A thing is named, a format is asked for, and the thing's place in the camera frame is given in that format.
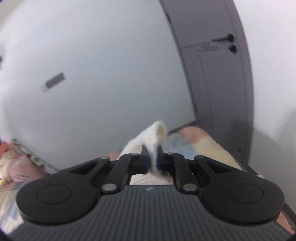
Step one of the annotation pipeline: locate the wall air vent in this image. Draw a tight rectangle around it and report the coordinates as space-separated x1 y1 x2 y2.
41 72 66 92

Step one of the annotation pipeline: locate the black door lock knob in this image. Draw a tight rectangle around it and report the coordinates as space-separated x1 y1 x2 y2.
228 45 238 54

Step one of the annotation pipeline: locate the patchwork pastel bed quilt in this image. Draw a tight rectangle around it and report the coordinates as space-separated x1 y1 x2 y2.
0 124 293 235

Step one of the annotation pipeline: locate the grey bedroom door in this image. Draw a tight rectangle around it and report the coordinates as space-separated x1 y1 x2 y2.
161 1 254 165

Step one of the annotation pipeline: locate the pink and cream pillow pile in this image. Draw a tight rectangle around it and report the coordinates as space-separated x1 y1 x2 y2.
1 139 58 183

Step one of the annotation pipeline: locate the black door handle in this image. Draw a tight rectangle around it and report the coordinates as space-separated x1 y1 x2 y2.
211 34 235 43

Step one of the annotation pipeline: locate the white fleece striped sweater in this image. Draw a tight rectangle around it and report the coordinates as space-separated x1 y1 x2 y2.
119 120 173 186

